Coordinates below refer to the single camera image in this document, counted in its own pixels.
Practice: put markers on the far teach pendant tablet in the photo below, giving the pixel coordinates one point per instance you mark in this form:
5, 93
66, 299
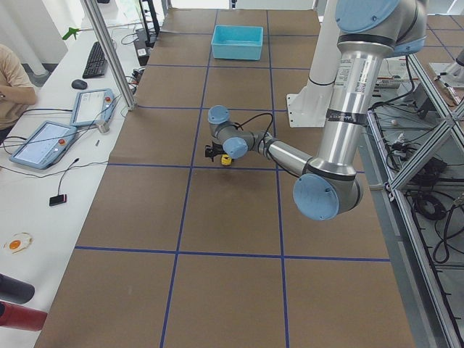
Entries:
92, 106

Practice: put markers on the teach pendant tablet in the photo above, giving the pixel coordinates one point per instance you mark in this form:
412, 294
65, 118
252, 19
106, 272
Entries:
92, 106
45, 146

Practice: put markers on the yellow beetle toy car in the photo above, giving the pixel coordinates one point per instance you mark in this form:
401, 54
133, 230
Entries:
226, 160

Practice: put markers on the fried egg toy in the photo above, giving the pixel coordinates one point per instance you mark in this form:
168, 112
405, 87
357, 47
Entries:
18, 243

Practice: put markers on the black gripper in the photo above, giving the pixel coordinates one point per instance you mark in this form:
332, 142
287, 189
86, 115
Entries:
219, 151

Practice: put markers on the seated person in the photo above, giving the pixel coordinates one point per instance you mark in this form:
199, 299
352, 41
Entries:
17, 92

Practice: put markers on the aluminium frame post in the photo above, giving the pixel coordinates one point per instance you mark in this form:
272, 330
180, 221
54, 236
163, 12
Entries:
102, 34

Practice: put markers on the near teach pendant tablet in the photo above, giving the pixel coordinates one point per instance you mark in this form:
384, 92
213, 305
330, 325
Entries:
45, 146

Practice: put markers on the light blue plastic bin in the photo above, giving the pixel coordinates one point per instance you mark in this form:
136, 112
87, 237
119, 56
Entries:
237, 42

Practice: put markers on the black keyboard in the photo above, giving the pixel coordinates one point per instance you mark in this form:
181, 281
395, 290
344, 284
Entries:
96, 64

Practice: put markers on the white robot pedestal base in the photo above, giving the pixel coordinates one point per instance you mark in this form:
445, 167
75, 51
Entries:
308, 108

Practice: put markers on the aluminium frame rack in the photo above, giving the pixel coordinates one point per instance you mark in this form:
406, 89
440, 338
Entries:
414, 146

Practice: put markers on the black computer mouse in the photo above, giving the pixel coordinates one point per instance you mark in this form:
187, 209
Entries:
79, 84

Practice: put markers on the red cylinder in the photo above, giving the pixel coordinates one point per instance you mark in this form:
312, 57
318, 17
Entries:
20, 317

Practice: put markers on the small black device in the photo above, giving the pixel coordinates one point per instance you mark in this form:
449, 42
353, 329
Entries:
57, 200

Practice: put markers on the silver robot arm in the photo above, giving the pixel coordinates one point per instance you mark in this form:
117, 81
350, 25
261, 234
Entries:
370, 31

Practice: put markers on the black cylinder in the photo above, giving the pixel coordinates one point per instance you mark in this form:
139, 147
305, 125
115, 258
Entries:
16, 291

